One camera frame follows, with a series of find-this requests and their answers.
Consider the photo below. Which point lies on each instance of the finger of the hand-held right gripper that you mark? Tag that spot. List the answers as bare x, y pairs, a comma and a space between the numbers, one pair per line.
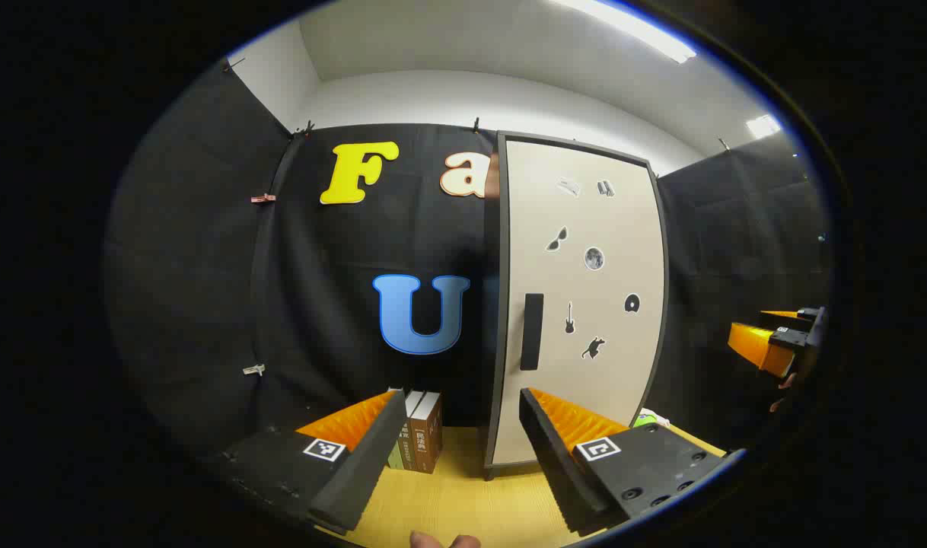
779, 313
756, 346

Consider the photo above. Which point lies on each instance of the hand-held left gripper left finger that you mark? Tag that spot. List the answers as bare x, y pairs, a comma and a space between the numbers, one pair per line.
361, 472

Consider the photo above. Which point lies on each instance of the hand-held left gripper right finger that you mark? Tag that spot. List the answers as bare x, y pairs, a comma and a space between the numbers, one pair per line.
555, 457

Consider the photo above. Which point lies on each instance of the beige cabinet door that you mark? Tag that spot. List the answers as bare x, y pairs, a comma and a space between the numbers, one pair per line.
585, 380

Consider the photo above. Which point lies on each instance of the dark grey cabinet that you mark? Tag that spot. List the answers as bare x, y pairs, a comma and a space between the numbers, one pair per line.
495, 342

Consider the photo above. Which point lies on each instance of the brown book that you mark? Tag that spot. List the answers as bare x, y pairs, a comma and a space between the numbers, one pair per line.
410, 441
431, 434

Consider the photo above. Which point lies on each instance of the green and white plush toy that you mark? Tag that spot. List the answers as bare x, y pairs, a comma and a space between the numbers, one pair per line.
646, 418

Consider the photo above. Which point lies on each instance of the white clip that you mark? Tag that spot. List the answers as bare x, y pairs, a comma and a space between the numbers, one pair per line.
253, 369

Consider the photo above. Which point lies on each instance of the small ceiling light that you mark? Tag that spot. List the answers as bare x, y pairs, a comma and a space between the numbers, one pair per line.
762, 125

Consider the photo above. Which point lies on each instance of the black backdrop cloth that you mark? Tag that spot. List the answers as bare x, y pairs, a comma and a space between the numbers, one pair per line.
205, 266

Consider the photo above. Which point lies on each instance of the pink clip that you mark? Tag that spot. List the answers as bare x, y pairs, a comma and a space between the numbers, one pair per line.
263, 199

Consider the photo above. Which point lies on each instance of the long ceiling light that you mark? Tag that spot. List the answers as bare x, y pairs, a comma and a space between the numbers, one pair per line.
638, 27

